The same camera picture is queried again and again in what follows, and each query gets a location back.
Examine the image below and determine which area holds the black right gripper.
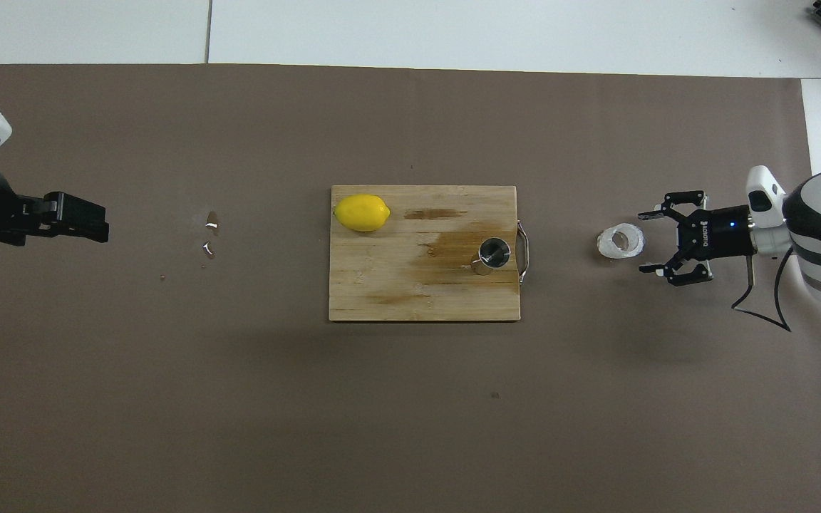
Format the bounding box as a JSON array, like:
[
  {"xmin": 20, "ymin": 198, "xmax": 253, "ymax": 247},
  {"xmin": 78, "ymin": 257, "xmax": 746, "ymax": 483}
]
[{"xmin": 637, "ymin": 190, "xmax": 755, "ymax": 287}]

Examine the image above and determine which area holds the brown table mat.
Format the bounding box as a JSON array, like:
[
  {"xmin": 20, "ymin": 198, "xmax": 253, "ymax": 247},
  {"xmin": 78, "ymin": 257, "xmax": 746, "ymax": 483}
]
[{"xmin": 0, "ymin": 63, "xmax": 821, "ymax": 513}]

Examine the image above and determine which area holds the yellow lemon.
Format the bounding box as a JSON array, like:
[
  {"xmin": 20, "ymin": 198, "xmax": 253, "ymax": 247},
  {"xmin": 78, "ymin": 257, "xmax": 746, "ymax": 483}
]
[{"xmin": 334, "ymin": 194, "xmax": 391, "ymax": 232}]

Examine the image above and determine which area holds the steel jigger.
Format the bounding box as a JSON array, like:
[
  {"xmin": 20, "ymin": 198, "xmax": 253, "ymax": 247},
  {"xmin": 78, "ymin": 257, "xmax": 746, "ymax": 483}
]
[{"xmin": 471, "ymin": 237, "xmax": 512, "ymax": 276}]

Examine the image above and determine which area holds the wooden cutting board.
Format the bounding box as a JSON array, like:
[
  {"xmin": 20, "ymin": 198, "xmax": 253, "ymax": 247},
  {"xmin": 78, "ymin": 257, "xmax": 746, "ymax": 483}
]
[{"xmin": 329, "ymin": 185, "xmax": 531, "ymax": 323}]

